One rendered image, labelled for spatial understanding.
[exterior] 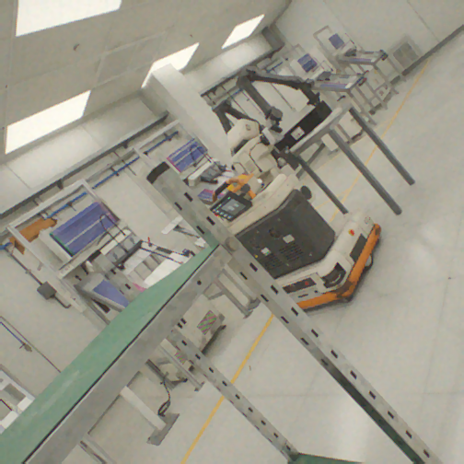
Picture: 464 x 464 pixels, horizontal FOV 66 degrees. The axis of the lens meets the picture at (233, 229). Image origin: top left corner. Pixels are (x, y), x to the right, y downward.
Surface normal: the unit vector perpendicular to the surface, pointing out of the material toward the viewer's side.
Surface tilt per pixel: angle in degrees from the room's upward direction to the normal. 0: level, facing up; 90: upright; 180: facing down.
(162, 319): 90
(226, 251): 90
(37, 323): 90
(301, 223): 90
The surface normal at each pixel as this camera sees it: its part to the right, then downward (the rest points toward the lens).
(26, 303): 0.53, -0.37
